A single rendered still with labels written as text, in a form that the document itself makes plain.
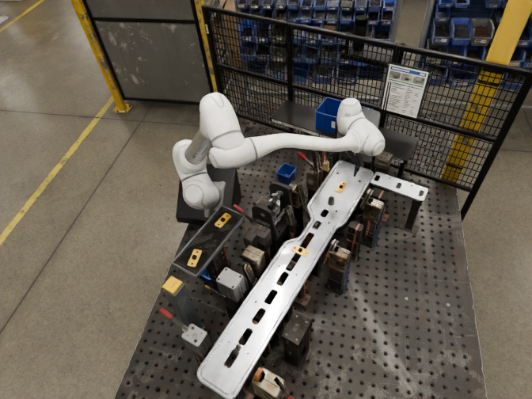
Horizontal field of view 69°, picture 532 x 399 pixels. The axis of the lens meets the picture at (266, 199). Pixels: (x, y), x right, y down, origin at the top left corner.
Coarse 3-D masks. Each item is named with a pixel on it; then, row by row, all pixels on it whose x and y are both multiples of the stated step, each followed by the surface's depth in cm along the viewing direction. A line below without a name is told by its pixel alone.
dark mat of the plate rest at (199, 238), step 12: (216, 216) 180; (240, 216) 179; (204, 228) 176; (216, 228) 176; (228, 228) 175; (192, 240) 172; (204, 240) 172; (216, 240) 171; (204, 252) 168; (180, 264) 164
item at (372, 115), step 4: (364, 108) 198; (368, 108) 197; (364, 112) 200; (368, 112) 198; (372, 112) 197; (376, 112) 196; (368, 116) 200; (372, 116) 199; (376, 116) 197; (368, 120) 202; (372, 120) 200; (376, 120) 199; (376, 124) 201; (364, 156) 220; (368, 156) 218; (372, 156) 216
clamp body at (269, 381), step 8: (264, 368) 144; (264, 376) 142; (272, 376) 141; (256, 384) 140; (264, 384) 140; (272, 384) 140; (280, 384) 144; (256, 392) 147; (264, 392) 139; (272, 392) 138; (280, 392) 139
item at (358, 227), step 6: (354, 222) 193; (348, 228) 193; (354, 228) 191; (360, 228) 191; (348, 234) 196; (354, 234) 195; (360, 234) 192; (348, 240) 200; (354, 240) 197; (360, 240) 197; (348, 246) 205; (354, 246) 202; (354, 252) 205; (354, 258) 209
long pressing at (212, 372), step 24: (336, 168) 218; (360, 168) 217; (336, 192) 206; (360, 192) 205; (312, 216) 196; (336, 216) 195; (288, 240) 188; (312, 240) 187; (312, 264) 178; (264, 288) 172; (288, 288) 171; (240, 312) 165; (240, 336) 158; (264, 336) 157; (216, 360) 153; (240, 360) 152; (216, 384) 147; (240, 384) 146
